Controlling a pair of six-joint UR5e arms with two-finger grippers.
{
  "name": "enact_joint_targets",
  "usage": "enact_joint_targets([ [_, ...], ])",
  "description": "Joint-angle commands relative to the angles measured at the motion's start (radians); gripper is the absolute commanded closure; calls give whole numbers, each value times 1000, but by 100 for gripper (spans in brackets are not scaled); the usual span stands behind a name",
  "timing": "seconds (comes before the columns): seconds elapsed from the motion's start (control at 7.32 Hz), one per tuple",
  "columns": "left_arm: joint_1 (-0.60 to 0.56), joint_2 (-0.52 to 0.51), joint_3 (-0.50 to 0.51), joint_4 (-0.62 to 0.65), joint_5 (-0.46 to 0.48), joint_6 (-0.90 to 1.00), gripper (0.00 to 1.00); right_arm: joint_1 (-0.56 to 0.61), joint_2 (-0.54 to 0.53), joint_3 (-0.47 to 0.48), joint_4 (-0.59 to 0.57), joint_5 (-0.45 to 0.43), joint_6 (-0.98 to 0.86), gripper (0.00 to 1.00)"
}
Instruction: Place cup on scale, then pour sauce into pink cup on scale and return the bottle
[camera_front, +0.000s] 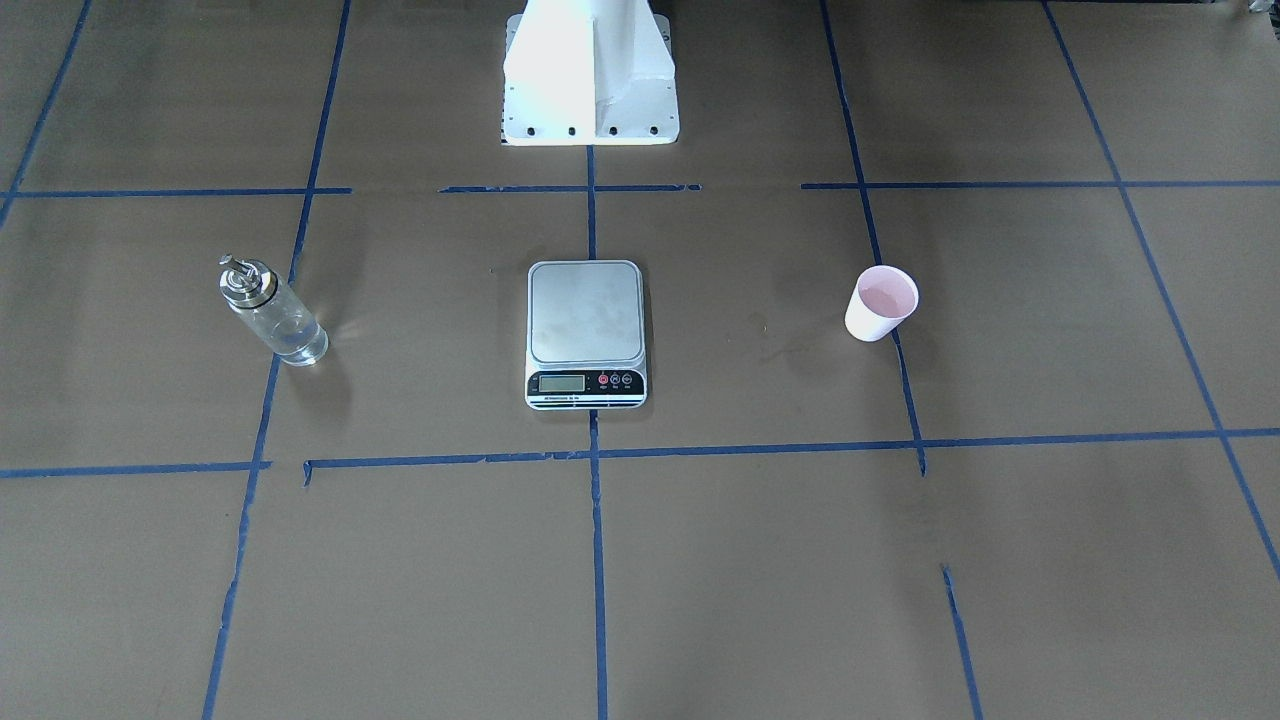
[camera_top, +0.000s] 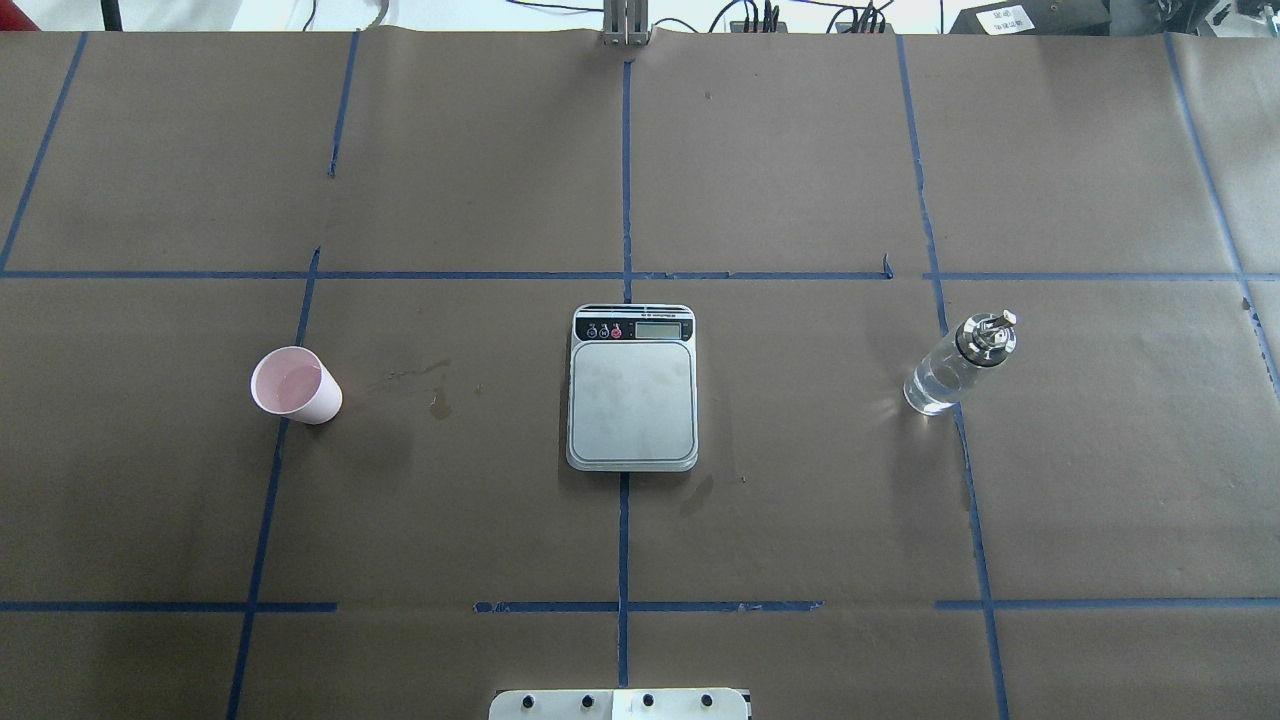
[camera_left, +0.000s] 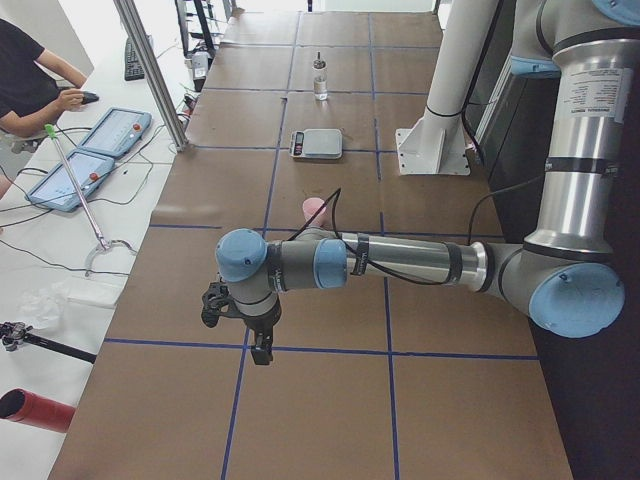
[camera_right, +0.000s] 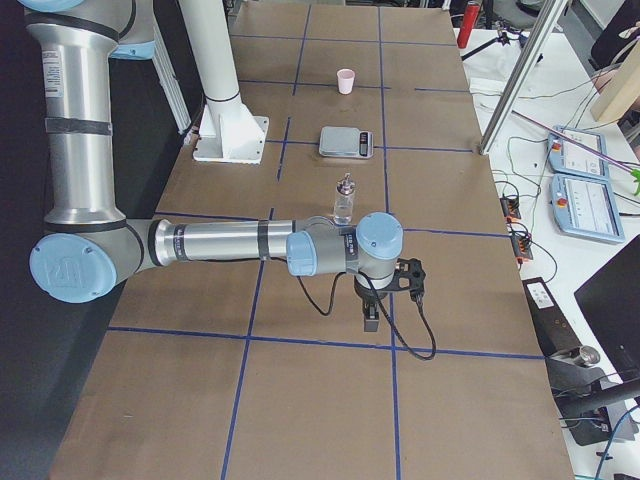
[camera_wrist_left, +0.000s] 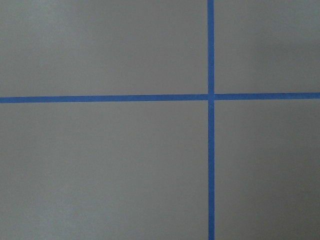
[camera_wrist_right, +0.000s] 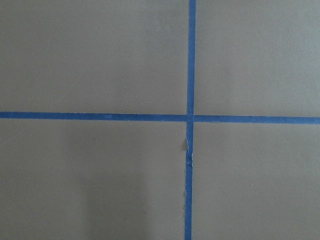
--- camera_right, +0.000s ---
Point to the upper orange connector block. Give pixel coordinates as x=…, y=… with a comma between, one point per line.
x=510, y=208

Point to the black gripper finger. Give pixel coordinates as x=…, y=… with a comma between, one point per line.
x=371, y=316

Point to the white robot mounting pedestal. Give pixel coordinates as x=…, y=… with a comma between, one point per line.
x=228, y=131

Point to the pink paper cup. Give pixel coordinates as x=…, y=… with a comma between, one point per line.
x=345, y=80

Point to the black computer monitor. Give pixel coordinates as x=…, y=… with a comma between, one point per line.
x=609, y=302

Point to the green handled grabber stick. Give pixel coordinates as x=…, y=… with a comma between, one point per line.
x=633, y=171

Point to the wooden board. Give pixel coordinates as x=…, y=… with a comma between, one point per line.
x=618, y=88

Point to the blue teach pendant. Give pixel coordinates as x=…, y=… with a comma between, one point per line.
x=568, y=158
x=585, y=208

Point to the orange connector block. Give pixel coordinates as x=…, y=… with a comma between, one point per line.
x=521, y=244
x=510, y=208

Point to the lower blue teach pendant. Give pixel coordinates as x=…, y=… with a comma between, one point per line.
x=585, y=208

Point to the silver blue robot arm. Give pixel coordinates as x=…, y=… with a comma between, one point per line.
x=90, y=246

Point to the red cylindrical bottle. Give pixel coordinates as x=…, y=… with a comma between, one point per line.
x=468, y=22

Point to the silver digital kitchen scale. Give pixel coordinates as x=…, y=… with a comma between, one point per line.
x=345, y=142

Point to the glass sauce bottle steel lid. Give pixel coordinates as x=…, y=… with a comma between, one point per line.
x=344, y=200

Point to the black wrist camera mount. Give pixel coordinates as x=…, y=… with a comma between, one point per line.
x=408, y=276

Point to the lower orange connector block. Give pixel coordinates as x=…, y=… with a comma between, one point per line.
x=521, y=244

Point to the black desk clamp stand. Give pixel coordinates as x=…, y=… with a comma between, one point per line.
x=591, y=402

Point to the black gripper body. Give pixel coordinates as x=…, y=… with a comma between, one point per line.
x=369, y=295

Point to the upper blue teach pendant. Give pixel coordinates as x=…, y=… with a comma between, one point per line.
x=568, y=158

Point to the black tripod camera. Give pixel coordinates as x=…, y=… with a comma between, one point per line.
x=503, y=35

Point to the aluminium frame post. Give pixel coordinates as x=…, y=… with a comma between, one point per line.
x=543, y=27

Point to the black flat device box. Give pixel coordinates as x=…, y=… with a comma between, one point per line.
x=553, y=330

